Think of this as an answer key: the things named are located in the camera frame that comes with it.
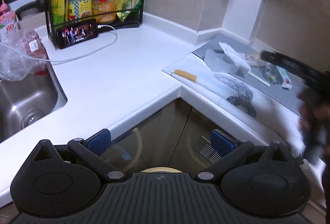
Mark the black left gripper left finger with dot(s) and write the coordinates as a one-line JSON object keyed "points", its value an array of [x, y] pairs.
{"points": [[90, 151]]}

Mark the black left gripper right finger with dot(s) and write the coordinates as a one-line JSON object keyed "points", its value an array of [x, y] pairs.
{"points": [[232, 151]]}

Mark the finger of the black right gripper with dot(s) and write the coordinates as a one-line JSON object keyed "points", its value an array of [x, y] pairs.
{"points": [[310, 75]]}

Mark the small tube packaging trash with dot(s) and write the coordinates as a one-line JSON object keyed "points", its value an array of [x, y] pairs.
{"points": [[276, 75]]}

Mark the yellow rimmed trash bin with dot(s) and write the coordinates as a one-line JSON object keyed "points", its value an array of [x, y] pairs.
{"points": [[161, 170]]}

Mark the white crumpled paper trash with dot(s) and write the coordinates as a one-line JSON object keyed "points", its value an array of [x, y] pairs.
{"points": [[225, 59]]}

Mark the person's hand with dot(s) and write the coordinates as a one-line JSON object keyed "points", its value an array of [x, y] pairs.
{"points": [[315, 122]]}

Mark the grey cabinet vent grille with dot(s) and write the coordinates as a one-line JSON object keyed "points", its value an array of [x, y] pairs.
{"points": [[204, 148]]}

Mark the grey white patterned mat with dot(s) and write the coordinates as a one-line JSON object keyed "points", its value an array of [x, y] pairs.
{"points": [[248, 107]]}

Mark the stainless steel sink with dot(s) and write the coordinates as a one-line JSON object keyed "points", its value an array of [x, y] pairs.
{"points": [[29, 100]]}

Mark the black smartphone showing video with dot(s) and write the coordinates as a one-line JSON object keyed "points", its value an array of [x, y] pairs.
{"points": [[75, 33]]}

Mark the plastic bag of meat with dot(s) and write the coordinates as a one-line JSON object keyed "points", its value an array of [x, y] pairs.
{"points": [[23, 53]]}

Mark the pink dish soap bottle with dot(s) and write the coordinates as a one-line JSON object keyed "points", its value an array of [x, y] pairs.
{"points": [[8, 21]]}

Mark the yellow-handled white knife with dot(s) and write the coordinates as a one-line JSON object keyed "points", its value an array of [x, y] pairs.
{"points": [[185, 75]]}

